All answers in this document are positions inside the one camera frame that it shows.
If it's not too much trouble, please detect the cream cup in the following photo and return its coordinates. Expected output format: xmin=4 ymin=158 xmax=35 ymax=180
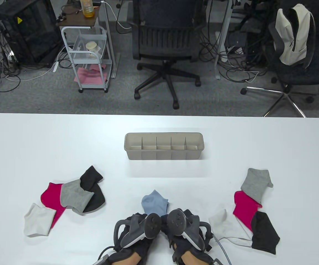
xmin=86 ymin=41 xmax=102 ymax=53

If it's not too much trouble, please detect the white metal frame post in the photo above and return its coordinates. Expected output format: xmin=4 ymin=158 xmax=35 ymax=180
xmin=215 ymin=0 xmax=233 ymax=80
xmin=99 ymin=0 xmax=120 ymax=79

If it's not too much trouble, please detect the grey tracking controller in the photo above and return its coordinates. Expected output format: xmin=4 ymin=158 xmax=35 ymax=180
xmin=120 ymin=213 xmax=161 ymax=248
xmin=167 ymin=209 xmax=205 ymax=249

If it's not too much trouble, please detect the grey cable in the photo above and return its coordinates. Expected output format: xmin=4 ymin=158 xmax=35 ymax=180
xmin=213 ymin=235 xmax=231 ymax=265

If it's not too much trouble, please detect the person's left hand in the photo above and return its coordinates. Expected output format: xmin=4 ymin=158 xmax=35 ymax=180
xmin=108 ymin=213 xmax=166 ymax=263

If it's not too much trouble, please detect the pink cloth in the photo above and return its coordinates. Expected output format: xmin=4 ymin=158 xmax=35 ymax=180
xmin=74 ymin=64 xmax=109 ymax=84

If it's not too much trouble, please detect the cream backpack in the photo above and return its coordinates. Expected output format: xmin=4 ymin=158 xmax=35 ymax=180
xmin=275 ymin=4 xmax=316 ymax=68

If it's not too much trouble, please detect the white sock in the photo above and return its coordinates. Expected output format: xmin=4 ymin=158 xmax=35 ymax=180
xmin=209 ymin=209 xmax=253 ymax=247
xmin=24 ymin=203 xmax=57 ymax=237

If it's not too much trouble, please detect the white rolling cart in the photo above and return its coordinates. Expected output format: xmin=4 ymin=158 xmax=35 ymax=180
xmin=56 ymin=3 xmax=113 ymax=93

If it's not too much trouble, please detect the pink sock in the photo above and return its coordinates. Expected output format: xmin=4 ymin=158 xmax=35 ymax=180
xmin=233 ymin=190 xmax=262 ymax=232
xmin=41 ymin=182 xmax=67 ymax=229

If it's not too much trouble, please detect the black mesh office chair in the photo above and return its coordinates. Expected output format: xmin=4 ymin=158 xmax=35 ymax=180
xmin=132 ymin=0 xmax=207 ymax=109

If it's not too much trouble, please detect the black computer tower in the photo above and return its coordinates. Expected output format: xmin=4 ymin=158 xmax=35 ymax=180
xmin=0 ymin=0 xmax=63 ymax=68

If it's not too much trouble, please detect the person's right hand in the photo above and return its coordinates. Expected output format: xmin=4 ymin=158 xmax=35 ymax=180
xmin=161 ymin=209 xmax=213 ymax=262

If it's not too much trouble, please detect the person's left forearm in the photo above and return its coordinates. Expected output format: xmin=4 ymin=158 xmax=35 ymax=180
xmin=126 ymin=251 xmax=143 ymax=265

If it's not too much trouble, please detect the black cable tangle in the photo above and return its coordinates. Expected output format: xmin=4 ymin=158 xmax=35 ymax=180
xmin=0 ymin=26 xmax=22 ymax=111
xmin=201 ymin=26 xmax=271 ymax=83

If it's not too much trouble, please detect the grey sock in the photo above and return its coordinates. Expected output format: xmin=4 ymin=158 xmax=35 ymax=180
xmin=241 ymin=168 xmax=274 ymax=203
xmin=60 ymin=179 xmax=95 ymax=216

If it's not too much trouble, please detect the dark chair with chrome base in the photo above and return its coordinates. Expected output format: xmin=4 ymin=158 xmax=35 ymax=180
xmin=241 ymin=8 xmax=319 ymax=118

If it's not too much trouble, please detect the black sock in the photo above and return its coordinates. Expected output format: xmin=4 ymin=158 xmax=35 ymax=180
xmin=251 ymin=211 xmax=281 ymax=255
xmin=80 ymin=165 xmax=106 ymax=214

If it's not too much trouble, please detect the bottle of orange liquid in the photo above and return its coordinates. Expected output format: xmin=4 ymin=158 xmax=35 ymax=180
xmin=80 ymin=0 xmax=95 ymax=18

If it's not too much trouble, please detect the beige divided organizer box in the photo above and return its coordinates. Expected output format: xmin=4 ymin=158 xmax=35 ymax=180
xmin=124 ymin=132 xmax=204 ymax=160

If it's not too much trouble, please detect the person's right forearm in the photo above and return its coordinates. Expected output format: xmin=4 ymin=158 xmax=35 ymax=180
xmin=181 ymin=250 xmax=201 ymax=265

